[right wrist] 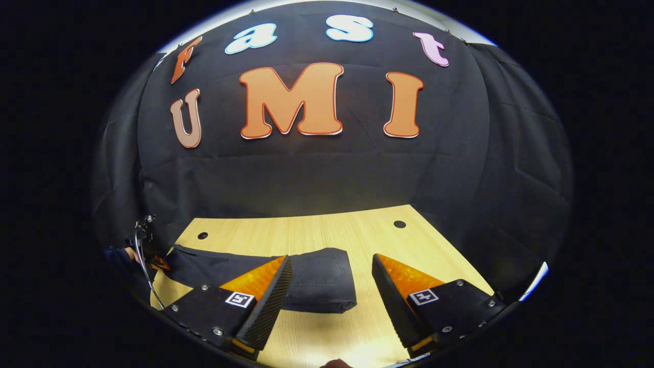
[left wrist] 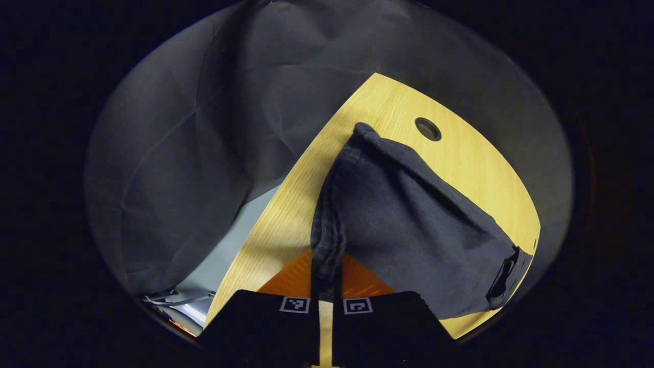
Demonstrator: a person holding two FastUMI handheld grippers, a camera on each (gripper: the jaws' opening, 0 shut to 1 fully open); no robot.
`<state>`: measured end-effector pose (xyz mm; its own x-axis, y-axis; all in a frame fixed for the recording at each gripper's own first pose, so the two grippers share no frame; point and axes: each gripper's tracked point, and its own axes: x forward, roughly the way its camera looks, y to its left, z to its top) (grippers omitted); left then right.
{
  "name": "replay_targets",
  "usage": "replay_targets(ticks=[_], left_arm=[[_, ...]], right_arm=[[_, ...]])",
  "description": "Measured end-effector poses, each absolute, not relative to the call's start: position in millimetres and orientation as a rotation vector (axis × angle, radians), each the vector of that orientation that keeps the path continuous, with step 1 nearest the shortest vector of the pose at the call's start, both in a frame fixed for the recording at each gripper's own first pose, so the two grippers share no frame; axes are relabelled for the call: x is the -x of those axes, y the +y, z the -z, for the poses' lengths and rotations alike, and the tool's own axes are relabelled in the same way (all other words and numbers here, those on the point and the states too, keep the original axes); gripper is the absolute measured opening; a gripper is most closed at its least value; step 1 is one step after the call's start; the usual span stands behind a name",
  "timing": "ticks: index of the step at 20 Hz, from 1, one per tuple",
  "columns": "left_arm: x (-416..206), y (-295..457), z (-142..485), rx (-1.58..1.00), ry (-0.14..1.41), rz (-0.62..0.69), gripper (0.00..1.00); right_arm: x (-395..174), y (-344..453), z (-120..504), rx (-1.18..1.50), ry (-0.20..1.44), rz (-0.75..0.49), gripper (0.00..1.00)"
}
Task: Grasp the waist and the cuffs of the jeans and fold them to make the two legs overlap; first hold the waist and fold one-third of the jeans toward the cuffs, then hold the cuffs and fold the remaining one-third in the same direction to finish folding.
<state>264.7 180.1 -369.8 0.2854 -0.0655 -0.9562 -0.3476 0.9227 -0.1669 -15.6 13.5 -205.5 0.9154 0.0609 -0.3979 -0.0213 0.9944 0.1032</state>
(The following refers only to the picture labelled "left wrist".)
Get dark blue jeans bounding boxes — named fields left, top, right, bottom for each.
left=310, top=122, right=535, bottom=320

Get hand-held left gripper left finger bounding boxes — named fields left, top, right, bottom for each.
left=197, top=250, right=321, bottom=367

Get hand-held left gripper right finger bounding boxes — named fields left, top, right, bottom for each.
left=331, top=254, right=456, bottom=368

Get orange item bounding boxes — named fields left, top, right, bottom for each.
left=168, top=318, right=198, bottom=338

